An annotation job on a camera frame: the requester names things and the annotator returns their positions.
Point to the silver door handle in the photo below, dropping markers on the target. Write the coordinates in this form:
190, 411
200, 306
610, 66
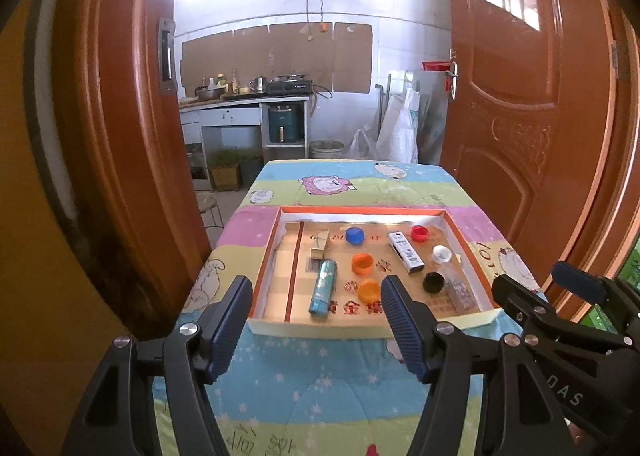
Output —
447, 67

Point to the white cartoon lighter box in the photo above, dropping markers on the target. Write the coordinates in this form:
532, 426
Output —
406, 253

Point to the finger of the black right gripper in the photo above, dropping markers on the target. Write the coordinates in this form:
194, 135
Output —
617, 298
560, 341

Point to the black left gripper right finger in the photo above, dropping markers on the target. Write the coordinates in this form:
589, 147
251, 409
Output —
518, 413

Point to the red bottle cap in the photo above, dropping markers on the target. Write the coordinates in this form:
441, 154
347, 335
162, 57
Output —
419, 233

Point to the floral patterned clear box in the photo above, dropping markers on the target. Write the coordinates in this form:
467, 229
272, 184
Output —
461, 297

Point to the gold rectangular lighter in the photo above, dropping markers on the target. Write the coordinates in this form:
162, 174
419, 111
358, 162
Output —
319, 244

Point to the colourful cartoon bedsheet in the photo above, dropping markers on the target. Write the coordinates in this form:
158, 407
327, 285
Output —
316, 370

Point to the white kitchen counter cabinet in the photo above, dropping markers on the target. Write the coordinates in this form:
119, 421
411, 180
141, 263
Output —
242, 125

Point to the brown wooden door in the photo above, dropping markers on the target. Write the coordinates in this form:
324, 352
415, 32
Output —
543, 131

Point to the white bottle cap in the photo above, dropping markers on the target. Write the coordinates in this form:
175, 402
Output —
441, 254

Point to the dark green air fryer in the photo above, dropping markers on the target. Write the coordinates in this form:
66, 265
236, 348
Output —
285, 123

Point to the orange rimmed cardboard tray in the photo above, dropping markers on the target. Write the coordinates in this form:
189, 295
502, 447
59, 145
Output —
286, 278

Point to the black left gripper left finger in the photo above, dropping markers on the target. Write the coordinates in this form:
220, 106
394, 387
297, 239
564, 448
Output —
116, 414

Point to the white plastic sack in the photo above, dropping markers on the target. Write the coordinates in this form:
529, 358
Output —
399, 130

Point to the brown left door leaf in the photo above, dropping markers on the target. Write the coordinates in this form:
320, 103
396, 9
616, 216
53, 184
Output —
103, 121

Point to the blue bottle cap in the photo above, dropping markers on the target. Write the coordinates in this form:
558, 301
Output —
354, 236

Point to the black bottle cap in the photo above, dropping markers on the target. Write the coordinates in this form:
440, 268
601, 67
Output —
433, 282

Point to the black gas stove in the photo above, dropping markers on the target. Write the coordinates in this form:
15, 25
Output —
289, 85

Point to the light orange bottle cap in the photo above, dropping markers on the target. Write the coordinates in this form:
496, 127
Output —
369, 291

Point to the teal lighter box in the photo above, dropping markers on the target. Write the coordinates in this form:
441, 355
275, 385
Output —
321, 296

